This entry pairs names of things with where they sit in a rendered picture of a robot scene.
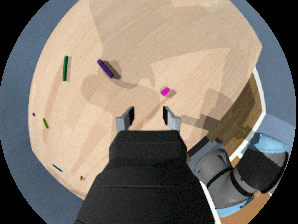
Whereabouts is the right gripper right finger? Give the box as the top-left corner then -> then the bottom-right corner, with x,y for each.
162,105 -> 181,133

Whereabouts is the purple rod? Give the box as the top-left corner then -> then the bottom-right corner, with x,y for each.
97,59 -> 114,79

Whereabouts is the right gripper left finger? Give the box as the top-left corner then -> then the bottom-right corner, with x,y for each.
114,107 -> 134,133

